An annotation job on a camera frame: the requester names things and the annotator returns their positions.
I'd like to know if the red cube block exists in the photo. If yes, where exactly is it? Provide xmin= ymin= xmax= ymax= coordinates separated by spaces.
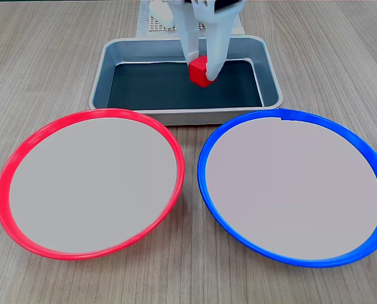
xmin=188 ymin=55 xmax=218 ymax=88

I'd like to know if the black tray liner mat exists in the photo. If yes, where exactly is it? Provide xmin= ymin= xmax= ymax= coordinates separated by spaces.
xmin=108 ymin=59 xmax=265 ymax=110

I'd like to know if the blue rimmed white dish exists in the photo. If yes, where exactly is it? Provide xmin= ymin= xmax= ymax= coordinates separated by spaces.
xmin=197 ymin=108 xmax=377 ymax=269

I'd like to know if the silver metal tray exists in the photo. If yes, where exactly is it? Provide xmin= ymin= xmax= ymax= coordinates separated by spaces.
xmin=89 ymin=34 xmax=285 ymax=127

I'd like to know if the white perforated mat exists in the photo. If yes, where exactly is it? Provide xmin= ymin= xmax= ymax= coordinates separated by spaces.
xmin=148 ymin=14 xmax=207 ymax=33

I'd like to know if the red rimmed white dish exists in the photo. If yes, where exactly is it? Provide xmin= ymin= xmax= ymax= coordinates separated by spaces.
xmin=0 ymin=108 xmax=186 ymax=262

